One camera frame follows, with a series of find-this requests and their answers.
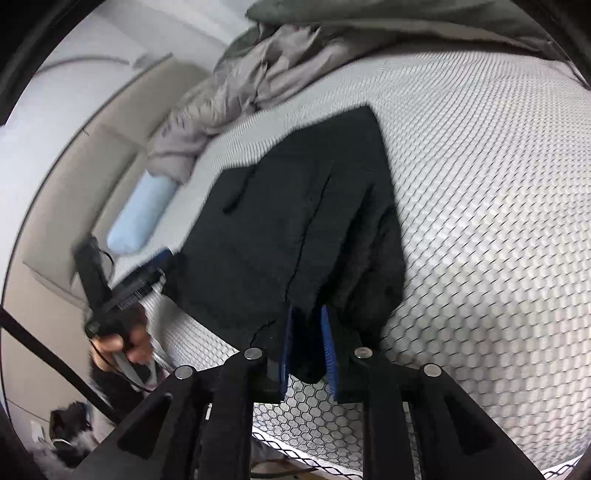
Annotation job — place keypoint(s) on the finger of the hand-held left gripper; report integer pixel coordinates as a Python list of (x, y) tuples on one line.
[(143, 277)]

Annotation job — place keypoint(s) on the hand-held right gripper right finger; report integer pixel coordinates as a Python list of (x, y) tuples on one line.
[(328, 350)]

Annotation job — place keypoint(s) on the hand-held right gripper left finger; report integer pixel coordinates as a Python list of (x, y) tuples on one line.
[(290, 341)]

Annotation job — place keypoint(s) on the black pants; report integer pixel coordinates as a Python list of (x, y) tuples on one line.
[(295, 207)]

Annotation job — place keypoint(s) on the person's left forearm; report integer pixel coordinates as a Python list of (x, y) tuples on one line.
[(113, 387)]

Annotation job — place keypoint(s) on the person's left hand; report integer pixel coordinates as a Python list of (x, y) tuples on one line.
[(134, 344)]

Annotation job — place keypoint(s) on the light blue pillow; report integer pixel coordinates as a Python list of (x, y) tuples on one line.
[(138, 217)]

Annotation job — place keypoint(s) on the beige padded headboard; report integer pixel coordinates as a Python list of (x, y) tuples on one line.
[(69, 184)]

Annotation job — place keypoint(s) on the black and white cloth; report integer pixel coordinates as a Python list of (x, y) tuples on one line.
[(69, 431)]

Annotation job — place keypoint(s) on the grey duvet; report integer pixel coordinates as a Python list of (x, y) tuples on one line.
[(240, 83)]

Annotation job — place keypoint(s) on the white patterned mattress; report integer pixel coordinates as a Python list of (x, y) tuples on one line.
[(485, 184)]

